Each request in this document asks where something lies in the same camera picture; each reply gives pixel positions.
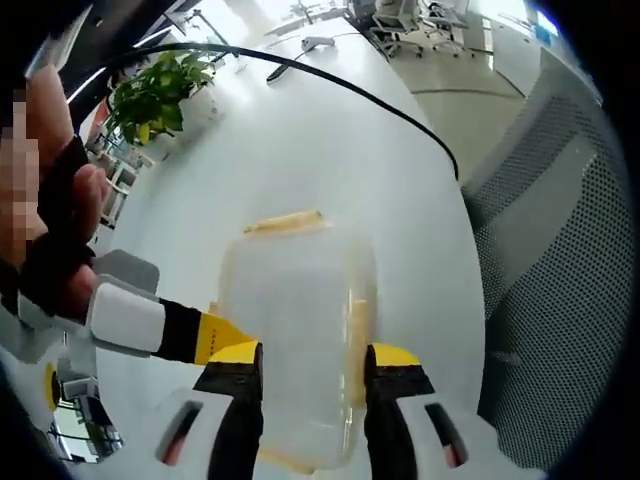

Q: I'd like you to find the white office chair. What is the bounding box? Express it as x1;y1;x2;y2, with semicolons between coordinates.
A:
371;11;427;60
421;1;470;57

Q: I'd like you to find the person's right hand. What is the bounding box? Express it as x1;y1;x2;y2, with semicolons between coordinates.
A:
38;133;112;325

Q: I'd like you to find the clear container with yellow clips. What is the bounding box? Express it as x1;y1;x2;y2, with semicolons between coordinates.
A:
217;208;380;475

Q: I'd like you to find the green potted plant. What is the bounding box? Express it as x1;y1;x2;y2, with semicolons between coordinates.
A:
106;48;217;147

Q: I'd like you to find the black cable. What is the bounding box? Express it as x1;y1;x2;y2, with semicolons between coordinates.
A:
63;41;462;182

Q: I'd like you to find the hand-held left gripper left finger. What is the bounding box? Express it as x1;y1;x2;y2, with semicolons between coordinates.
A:
153;341;265;480

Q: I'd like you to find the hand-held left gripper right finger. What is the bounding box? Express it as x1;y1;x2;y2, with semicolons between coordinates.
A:
363;343;502;480

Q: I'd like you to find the white handheld device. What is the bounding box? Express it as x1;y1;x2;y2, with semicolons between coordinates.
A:
299;34;337;52

